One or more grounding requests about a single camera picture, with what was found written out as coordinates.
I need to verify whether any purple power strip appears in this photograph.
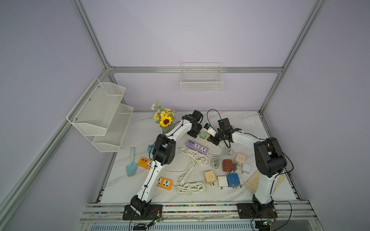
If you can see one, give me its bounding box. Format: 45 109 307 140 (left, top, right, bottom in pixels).
185 140 209 155

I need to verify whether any grey cable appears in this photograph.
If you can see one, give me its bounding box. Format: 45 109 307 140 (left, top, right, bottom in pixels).
208 145 234 169

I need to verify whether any white cable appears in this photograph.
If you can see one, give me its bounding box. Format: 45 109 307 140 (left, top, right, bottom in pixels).
172 181 206 195
163 157 200 185
174 147 211 167

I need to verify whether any brown cube adapter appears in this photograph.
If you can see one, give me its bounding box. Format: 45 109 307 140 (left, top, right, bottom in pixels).
222 159 234 173

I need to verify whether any pink butterfly cube adapter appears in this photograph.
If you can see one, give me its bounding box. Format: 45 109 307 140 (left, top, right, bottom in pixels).
234 153 246 167

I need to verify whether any beige cube plug adapter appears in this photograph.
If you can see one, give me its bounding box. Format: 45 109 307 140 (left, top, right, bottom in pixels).
204 170 217 186

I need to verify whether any small white cube adapter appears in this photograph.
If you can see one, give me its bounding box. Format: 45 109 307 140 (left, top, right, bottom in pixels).
241 163 252 174

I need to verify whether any white charger plug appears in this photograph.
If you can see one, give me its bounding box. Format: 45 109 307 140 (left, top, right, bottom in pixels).
217 176 228 190

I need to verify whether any blue cube plug adapter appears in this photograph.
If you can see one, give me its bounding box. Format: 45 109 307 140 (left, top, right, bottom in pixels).
226 173 242 189

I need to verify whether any teal power strip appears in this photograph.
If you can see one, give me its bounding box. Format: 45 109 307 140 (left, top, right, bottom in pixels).
147 144 154 154

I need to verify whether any orange power strip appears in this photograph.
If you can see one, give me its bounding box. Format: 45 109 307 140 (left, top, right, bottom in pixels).
138 158 152 170
156 177 173 191

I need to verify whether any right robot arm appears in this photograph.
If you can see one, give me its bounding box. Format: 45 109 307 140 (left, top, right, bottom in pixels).
204 118 287 206

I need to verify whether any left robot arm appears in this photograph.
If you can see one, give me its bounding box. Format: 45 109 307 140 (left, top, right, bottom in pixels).
130 110 203 217

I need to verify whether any green cube adapter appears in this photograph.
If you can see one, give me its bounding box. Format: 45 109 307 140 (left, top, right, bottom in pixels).
199 132 207 139

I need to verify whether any sunflower bouquet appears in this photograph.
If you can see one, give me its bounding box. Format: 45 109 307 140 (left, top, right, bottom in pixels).
151 100 176 134

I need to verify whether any beige work glove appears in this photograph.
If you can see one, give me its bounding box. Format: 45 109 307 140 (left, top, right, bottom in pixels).
244 170 286 194

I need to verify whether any light blue mouse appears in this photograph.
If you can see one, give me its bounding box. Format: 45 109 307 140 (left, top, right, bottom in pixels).
126 147 138 177

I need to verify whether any white two-tier mesh shelf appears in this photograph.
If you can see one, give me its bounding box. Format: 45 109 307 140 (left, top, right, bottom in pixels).
66 79 134 153

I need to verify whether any white wire wall basket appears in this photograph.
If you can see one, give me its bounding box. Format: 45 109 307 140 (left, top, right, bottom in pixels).
180 62 224 93

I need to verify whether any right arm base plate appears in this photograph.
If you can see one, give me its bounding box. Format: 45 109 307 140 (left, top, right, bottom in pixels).
237 203 278 219

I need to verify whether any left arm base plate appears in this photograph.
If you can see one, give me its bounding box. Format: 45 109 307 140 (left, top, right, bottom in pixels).
122 204 163 221

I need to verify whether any aluminium front rail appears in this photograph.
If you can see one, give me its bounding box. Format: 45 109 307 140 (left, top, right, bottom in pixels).
77 201 324 231

